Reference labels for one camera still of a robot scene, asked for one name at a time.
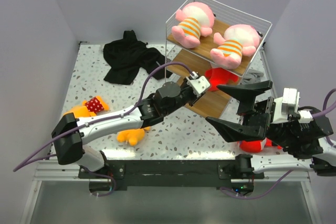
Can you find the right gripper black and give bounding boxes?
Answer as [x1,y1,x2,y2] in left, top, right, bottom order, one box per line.
[203,79,295,147]

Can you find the red shark plush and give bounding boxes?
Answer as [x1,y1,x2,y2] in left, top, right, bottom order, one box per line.
[238,138,282,153]

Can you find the red whale plush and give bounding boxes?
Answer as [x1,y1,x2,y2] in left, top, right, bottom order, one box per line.
[205,68,239,92]

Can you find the orange bear plush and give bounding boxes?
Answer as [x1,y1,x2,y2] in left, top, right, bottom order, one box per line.
[117,126,151,146]
[64,96,109,118]

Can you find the pink striped plush doll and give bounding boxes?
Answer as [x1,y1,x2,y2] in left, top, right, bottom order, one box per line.
[171,2,215,49]
[210,24,263,69]

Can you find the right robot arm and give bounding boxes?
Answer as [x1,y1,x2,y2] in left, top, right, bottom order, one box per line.
[206,80,335,178]

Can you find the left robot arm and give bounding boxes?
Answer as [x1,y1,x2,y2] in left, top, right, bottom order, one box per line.
[52,78,210,179]

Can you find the grey crumpled cloth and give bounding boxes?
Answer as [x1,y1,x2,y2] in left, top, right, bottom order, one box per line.
[240,69,264,84]

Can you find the black cloth garment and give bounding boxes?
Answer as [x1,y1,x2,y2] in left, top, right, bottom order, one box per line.
[103,30,165,85]

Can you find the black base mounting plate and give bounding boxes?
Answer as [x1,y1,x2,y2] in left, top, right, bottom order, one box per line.
[78,156,265,191]

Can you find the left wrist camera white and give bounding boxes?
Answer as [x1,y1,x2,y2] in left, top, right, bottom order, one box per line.
[186,71,211,98]

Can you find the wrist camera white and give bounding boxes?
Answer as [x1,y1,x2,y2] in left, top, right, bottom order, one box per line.
[186,71,211,98]
[271,88,313,124]

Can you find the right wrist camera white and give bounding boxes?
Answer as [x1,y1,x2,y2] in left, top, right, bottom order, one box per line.
[271,88,313,124]

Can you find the white wire wooden shelf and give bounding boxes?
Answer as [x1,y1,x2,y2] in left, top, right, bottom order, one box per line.
[166,0,272,118]

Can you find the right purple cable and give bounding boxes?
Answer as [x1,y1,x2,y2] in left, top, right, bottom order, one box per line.
[219,89,336,200]

